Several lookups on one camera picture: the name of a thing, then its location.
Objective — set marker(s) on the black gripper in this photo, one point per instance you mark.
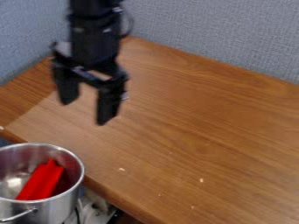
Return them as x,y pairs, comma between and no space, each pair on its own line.
86,60

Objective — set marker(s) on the metal pot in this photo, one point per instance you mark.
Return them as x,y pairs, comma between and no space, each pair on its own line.
18,160

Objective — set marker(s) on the red object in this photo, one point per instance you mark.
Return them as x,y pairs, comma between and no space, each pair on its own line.
40,186

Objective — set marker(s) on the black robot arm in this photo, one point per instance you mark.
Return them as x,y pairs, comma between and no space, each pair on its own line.
93,8

